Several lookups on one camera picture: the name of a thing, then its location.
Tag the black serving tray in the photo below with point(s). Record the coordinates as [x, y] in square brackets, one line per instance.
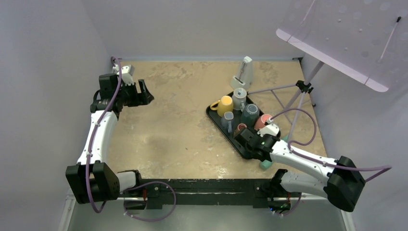
[230, 137]

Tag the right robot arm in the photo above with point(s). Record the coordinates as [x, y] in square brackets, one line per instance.
[337, 180]

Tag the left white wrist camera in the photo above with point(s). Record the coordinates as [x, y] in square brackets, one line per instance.
[127, 74]

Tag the light grey mug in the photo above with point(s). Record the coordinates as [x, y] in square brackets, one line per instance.
[239, 99]

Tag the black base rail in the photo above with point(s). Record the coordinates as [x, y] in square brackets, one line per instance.
[257, 193]

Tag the blue grey mug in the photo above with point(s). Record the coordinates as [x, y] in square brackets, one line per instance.
[227, 121]

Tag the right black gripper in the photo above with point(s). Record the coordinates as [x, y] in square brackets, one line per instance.
[259, 135]

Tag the teal bottle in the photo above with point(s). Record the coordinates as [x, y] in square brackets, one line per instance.
[264, 165]

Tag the dark teal mug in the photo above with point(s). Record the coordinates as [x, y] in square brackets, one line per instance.
[250, 115]

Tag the brown mug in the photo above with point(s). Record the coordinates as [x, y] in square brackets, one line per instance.
[241, 126]

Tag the white metronome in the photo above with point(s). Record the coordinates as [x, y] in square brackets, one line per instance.
[245, 74]

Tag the tripod stand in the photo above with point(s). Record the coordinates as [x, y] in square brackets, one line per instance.
[304, 87]

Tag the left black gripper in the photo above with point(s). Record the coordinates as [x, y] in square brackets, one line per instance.
[142, 98]

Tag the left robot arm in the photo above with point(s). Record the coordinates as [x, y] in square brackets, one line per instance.
[91, 174]

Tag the yellow mug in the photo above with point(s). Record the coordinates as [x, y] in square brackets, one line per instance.
[223, 105]

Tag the white perforated board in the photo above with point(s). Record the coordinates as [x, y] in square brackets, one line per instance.
[366, 40]

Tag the pink mug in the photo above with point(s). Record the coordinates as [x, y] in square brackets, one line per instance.
[261, 122]

